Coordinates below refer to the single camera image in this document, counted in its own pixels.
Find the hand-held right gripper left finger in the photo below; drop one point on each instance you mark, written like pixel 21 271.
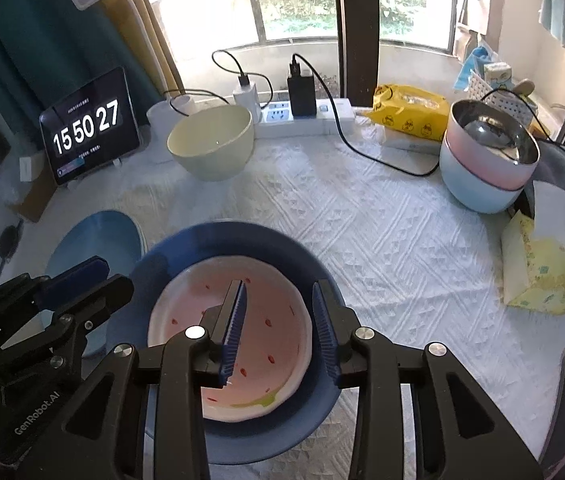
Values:
pixel 235 332

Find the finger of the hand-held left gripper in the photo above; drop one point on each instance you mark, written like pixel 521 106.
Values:
pixel 72 277
pixel 107 295

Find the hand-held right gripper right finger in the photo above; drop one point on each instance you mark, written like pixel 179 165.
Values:
pixel 325 335

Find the light blue ribbed plate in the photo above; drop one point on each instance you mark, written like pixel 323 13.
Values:
pixel 97 235

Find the pink watermelon print bowl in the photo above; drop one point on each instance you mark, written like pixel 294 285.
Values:
pixel 272 300

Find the dark blue bowl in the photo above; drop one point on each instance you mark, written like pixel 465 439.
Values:
pixel 262 245

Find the cream bowl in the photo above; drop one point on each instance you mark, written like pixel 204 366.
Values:
pixel 212 160

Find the cardboard box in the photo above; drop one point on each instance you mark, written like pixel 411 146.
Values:
pixel 32 200

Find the white textured tablecloth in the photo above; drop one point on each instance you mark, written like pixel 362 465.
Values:
pixel 387 260

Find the white tablet stand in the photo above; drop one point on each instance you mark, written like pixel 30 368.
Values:
pixel 115 164

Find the black tablet with clock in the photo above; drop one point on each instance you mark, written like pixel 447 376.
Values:
pixel 87 130

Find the light blue bowl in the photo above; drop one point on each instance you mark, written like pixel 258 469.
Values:
pixel 472 190

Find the white power strip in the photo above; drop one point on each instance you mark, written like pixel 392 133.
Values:
pixel 277 116

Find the yellow patterned tissue box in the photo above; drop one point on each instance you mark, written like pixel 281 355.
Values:
pixel 537 270

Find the pink steel bowl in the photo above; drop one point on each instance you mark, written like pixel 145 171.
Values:
pixel 467 160

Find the black charger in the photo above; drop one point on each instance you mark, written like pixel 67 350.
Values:
pixel 302 95

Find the yellow wet wipes pack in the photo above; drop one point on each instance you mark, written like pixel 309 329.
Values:
pixel 412 110

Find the teal curtain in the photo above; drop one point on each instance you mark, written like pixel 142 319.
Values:
pixel 37 35

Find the yellow curtain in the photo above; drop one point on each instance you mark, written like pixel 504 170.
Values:
pixel 150 45

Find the grey cloth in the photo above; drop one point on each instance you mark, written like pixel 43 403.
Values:
pixel 562 175

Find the white plastic basket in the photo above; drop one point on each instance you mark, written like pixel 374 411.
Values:
pixel 492 102

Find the dark window frame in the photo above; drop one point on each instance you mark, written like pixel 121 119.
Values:
pixel 355 25

